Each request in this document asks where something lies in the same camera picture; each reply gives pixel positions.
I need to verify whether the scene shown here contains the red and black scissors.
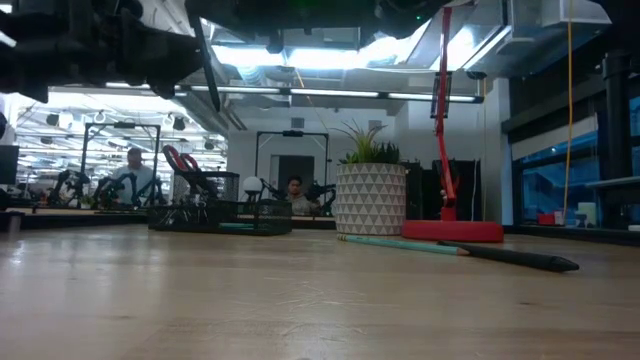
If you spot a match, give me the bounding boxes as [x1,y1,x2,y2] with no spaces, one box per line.
[162,144,221,199]

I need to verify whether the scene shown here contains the black mesh desk organizer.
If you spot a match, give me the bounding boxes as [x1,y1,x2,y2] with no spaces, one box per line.
[147,170,294,236]

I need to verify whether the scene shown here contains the standing person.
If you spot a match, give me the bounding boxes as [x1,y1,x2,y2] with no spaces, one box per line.
[112,147,157,206]

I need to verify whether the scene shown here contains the red desk lamp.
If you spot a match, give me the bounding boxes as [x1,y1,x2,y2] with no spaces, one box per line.
[401,4,505,244]

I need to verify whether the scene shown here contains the seated person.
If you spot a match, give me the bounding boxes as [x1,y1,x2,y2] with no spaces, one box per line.
[284,174,315,217]

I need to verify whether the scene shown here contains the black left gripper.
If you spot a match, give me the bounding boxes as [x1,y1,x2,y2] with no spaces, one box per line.
[0,0,206,104]

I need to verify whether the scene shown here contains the potted plant in patterned pot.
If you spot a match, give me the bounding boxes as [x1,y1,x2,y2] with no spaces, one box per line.
[333,119,407,236]

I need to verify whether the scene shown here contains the teal pencil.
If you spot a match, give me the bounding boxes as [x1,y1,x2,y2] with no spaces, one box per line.
[337,233,471,257]

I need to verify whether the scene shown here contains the white globe lamp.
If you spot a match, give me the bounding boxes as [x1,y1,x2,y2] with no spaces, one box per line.
[242,175,264,201]

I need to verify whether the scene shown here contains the black pen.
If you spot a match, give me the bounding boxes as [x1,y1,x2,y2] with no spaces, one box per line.
[191,14,222,113]
[438,239,581,274]

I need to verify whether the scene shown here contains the background robot station frame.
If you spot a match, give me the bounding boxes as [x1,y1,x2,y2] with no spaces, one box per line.
[82,122,162,206]
[255,129,330,201]

